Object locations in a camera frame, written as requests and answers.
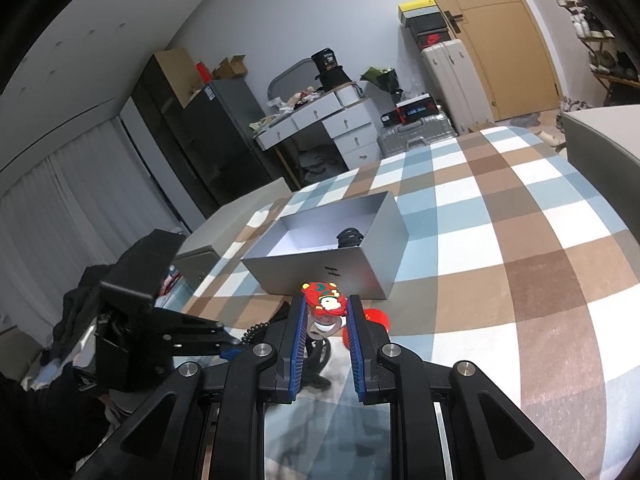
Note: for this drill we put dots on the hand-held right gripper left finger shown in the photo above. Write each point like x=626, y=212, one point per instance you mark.
x=297, y=345

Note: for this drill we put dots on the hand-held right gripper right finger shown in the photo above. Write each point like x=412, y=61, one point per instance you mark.
x=356, y=345

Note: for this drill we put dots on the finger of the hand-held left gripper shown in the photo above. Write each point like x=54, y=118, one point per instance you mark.
x=231, y=347
x=190, y=321

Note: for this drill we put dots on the black banana hair clip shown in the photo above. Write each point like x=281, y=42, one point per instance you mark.
x=280, y=317

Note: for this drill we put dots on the black hair claw clip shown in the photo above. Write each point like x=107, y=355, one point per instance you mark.
x=320, y=384

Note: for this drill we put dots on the red cartoon hair clip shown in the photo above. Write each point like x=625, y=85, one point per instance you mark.
x=324, y=301

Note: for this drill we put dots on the grey cardboard box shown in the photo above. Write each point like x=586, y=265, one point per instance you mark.
x=320, y=267

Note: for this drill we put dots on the person's left forearm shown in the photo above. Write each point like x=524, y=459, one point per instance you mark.
x=45, y=425

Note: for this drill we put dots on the dark clothes pile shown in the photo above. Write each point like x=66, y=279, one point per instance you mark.
x=75, y=310

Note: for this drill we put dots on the white curtain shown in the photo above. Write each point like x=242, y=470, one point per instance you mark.
x=75, y=220

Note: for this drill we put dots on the black hair scrunchie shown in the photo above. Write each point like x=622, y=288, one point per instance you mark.
x=349, y=237

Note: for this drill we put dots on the grey box lid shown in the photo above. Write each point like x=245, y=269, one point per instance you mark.
x=230, y=220

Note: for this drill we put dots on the plaid bed sheet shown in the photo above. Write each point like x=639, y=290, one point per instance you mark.
x=500, y=260

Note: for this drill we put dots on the grey clothes under desk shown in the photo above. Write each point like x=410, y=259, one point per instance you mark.
x=317, y=162

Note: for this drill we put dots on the black wardrobe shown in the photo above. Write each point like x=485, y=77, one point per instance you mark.
x=170, y=130

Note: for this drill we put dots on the dark grey refrigerator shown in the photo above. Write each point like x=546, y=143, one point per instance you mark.
x=235, y=130

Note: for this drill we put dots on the white desk with drawers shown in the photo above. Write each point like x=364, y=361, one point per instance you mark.
x=345, y=127

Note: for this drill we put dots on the silver suitcase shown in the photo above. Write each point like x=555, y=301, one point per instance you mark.
x=415, y=135

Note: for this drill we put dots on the small black box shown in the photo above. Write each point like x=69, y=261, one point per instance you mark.
x=390, y=119

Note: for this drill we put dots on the pile of papers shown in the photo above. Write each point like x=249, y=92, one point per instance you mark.
x=285, y=110

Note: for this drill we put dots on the large cardboard box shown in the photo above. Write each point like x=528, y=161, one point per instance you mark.
x=175, y=75

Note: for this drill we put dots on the black and red box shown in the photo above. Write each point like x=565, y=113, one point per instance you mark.
x=419, y=108

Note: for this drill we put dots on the red packet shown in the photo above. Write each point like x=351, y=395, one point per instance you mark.
x=204, y=75

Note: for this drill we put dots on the small open cardboard box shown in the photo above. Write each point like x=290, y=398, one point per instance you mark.
x=231, y=67

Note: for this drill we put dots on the dark wrapped bouquet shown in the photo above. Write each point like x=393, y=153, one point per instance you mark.
x=382, y=79

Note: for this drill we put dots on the white suitcase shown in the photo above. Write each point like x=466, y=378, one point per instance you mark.
x=457, y=87

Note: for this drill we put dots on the black cylindrical container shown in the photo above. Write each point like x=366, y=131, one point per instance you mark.
x=330, y=67

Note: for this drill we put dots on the black shoe box red logo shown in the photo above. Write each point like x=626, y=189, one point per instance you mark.
x=434, y=39

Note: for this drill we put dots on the grey bed board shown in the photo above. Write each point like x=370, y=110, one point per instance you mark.
x=605, y=145

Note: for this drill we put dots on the plain black shoe box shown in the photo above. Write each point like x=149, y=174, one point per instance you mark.
x=425, y=21

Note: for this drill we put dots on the yellow lid shoe box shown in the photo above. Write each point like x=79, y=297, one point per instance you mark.
x=417, y=10

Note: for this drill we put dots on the wooden door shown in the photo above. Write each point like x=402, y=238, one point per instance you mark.
x=505, y=35

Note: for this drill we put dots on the shoe rack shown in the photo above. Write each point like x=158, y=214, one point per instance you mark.
x=605, y=45

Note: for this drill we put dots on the grey arched frame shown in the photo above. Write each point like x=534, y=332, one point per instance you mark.
x=287, y=80

